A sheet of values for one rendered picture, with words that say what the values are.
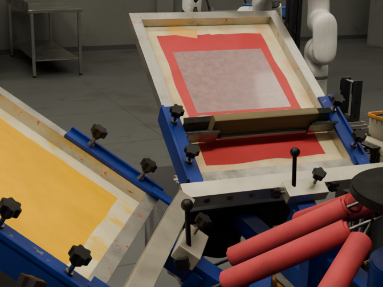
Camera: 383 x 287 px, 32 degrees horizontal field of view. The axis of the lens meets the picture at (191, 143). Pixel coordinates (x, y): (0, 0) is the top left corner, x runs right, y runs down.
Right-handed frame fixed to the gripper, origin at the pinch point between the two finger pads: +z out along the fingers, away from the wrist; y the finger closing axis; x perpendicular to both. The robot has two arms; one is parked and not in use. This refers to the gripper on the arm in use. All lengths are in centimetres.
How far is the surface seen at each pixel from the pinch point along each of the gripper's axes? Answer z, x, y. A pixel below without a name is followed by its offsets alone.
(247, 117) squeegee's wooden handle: -3, 7, -76
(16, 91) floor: 314, 12, 522
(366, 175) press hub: -24, 7, -135
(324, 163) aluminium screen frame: 8, -15, -89
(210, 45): -4.8, 1.8, -28.6
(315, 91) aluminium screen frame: 0, -26, -59
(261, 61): -2.3, -14.9, -37.9
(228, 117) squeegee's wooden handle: -3, 13, -75
